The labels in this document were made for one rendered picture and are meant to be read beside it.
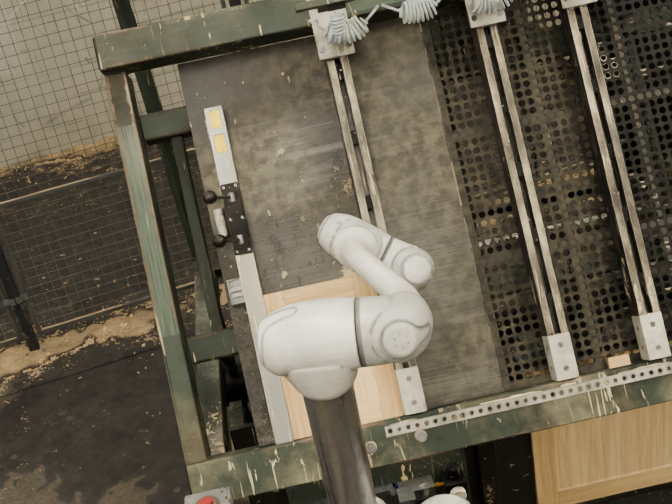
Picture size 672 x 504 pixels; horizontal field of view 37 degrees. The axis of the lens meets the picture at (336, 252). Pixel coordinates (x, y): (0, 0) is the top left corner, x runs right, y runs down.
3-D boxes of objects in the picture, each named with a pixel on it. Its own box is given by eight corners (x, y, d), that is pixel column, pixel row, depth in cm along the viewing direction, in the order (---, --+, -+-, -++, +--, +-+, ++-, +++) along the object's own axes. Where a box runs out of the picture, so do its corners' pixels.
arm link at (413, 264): (438, 260, 244) (390, 237, 245) (446, 257, 229) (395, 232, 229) (419, 299, 244) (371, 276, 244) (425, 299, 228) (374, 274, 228)
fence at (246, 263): (276, 443, 275) (275, 445, 271) (205, 111, 281) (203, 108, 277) (294, 439, 275) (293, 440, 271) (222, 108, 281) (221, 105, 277)
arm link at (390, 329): (429, 281, 190) (359, 288, 192) (428, 302, 172) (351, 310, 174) (437, 347, 192) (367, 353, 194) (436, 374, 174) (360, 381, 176)
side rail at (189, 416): (190, 459, 280) (185, 465, 269) (111, 84, 287) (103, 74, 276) (211, 455, 280) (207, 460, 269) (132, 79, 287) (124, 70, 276)
